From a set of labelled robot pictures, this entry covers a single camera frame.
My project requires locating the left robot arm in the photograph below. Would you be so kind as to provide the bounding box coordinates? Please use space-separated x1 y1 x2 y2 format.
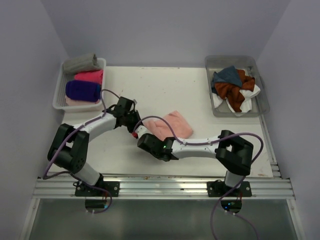
42 97 141 197

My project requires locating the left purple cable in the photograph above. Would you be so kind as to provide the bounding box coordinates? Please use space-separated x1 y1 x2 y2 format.
42 89 123 215

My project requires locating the purple rolled towel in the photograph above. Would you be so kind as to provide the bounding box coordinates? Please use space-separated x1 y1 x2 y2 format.
65 80 101 103

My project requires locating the blue grey towel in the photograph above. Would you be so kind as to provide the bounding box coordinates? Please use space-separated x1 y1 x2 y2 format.
211 65 243 89

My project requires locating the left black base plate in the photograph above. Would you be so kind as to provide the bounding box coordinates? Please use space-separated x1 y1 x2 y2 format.
73 181 120 197

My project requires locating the aluminium mounting rail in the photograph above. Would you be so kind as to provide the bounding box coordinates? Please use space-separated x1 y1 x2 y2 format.
32 175 295 200

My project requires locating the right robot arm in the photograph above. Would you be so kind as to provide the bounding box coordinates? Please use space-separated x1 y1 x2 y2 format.
137 130 254 197

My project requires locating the white plastic basket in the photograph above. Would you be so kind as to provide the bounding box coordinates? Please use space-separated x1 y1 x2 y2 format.
52 57 107 113

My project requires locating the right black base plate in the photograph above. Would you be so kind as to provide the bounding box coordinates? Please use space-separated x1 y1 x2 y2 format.
206 180 253 198

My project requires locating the pale pink rolled towel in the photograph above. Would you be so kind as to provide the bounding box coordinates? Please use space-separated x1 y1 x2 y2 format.
65 96 100 107

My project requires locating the hot pink rolled towel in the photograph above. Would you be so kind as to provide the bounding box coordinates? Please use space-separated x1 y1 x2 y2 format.
74 69 104 85

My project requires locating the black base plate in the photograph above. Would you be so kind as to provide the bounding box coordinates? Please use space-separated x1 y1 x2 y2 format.
73 181 120 197
206 180 253 198

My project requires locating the brown towel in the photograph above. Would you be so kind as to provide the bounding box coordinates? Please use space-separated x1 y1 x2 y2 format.
211 69 256 113

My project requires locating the purple cable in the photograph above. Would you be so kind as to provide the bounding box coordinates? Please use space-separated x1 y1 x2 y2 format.
131 115 265 240
42 89 123 215

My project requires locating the light pink towel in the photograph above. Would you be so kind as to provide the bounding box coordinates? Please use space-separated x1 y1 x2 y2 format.
143 110 194 141

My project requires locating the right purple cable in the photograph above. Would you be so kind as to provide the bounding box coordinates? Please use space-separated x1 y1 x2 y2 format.
131 115 265 240

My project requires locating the white cloth in bin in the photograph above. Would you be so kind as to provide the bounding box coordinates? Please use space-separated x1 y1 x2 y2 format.
212 84 261 117

